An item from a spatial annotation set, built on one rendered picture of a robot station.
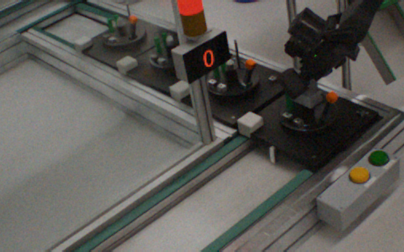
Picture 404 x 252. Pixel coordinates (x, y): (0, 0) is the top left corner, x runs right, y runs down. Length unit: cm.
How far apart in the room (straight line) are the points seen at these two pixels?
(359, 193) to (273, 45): 86
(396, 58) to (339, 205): 49
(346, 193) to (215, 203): 29
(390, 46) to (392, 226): 48
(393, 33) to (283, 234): 63
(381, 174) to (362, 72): 58
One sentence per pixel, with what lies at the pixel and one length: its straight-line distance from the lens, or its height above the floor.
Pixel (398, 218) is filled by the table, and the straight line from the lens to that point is 144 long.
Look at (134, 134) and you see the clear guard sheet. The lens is 137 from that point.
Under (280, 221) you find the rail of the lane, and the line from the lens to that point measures 130.
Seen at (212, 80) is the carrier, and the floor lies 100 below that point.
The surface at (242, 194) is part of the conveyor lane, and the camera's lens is 144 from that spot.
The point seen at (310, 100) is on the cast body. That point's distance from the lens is 146.
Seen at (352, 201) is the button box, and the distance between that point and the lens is 133.
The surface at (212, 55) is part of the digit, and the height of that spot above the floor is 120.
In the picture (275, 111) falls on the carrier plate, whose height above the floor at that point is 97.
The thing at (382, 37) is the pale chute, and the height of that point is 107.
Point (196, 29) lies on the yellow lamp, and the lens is 132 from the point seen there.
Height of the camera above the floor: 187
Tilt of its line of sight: 35 degrees down
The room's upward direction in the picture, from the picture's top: 11 degrees counter-clockwise
